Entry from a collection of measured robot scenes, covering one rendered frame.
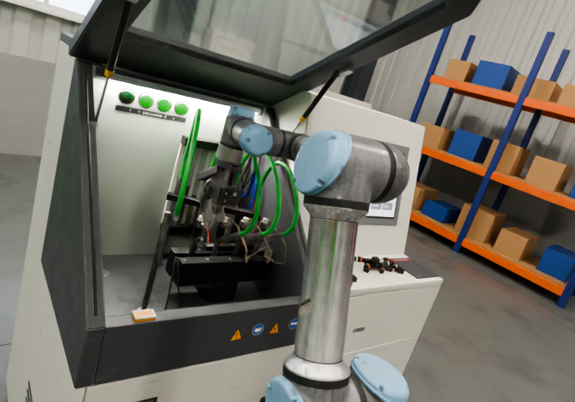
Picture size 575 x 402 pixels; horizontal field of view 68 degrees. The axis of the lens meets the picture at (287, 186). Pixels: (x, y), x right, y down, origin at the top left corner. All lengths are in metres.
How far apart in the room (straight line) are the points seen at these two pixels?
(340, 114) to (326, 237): 0.95
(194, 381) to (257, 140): 0.68
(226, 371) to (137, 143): 0.76
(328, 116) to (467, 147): 5.07
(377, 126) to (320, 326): 1.16
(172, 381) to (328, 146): 0.81
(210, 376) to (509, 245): 5.35
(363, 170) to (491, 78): 5.86
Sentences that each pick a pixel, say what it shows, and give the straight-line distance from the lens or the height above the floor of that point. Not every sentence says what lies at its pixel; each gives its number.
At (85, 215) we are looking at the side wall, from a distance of 1.13.
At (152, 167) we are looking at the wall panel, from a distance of 1.51.
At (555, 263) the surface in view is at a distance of 6.21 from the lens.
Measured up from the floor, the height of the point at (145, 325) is 0.94.
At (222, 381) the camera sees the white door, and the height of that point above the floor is 0.71.
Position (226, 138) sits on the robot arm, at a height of 1.38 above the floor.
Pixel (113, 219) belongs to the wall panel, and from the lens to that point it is 1.54.
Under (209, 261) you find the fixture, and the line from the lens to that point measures 1.35.
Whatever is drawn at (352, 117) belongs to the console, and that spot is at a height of 1.51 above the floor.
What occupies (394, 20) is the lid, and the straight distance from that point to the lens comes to 1.21.
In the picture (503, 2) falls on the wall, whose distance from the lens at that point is 8.16.
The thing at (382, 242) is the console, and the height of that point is 1.03.
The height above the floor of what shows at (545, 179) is 1.32.
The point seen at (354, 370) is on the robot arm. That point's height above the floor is 1.13.
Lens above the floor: 1.58
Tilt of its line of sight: 14 degrees down
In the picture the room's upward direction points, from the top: 17 degrees clockwise
